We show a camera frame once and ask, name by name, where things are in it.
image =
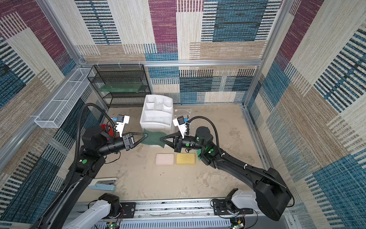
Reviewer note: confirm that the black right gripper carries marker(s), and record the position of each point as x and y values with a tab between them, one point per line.
177	141

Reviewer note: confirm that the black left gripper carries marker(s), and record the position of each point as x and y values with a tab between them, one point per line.
132	144

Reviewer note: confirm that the dark green scouring sponge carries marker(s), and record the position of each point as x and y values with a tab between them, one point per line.
153	138

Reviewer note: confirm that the pink sponge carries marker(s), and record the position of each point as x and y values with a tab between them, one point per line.
164	159

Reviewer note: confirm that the yellow sponge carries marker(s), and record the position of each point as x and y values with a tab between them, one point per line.
185	159

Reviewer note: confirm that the white plastic drawer organizer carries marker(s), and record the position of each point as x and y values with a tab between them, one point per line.
157	113

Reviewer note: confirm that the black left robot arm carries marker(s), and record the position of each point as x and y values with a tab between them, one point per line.
89	159

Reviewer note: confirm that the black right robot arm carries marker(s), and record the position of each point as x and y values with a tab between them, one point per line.
272	194

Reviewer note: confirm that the red pen cup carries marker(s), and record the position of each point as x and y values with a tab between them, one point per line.
106	128

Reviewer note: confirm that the light blue stapler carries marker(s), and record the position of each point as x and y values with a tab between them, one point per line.
103	184

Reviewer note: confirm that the green board on shelf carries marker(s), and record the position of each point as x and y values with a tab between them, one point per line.
120	88

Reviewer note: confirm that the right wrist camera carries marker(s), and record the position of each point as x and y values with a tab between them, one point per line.
182	123

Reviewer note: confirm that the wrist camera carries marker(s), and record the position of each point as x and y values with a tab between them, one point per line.
120	122
182	123

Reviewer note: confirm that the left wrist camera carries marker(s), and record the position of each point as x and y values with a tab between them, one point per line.
120	122

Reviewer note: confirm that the black wire mesh shelf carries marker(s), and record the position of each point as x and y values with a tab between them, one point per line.
118	74

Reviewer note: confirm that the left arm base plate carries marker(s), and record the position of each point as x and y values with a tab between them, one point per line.
127	211

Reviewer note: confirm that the aluminium front rail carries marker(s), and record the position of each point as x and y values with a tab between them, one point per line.
195	213

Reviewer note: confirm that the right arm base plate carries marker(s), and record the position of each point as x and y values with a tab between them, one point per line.
227	208

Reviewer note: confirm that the white wire mesh basket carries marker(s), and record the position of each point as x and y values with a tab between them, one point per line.
60	106

